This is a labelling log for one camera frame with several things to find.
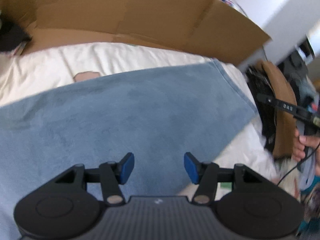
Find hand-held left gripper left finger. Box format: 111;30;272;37
54;152;135;204

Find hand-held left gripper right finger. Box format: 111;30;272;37
184;152;265;204

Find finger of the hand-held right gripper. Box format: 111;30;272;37
256;93;278;108

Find blue denim pants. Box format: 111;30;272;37
0;59;258;240

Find person's right hand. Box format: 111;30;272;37
291;127;320;175

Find dark clothing pile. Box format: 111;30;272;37
277;37;318;100

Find teal printed blanket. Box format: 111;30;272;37
297;175;320;240

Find cream bear print bedsheet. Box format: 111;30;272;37
0;41;300;200

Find brown cardboard sheet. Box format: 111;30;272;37
0;0;272;67

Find small black cloth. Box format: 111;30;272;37
0;17;33;54

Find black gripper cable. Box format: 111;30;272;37
277;142;320;186

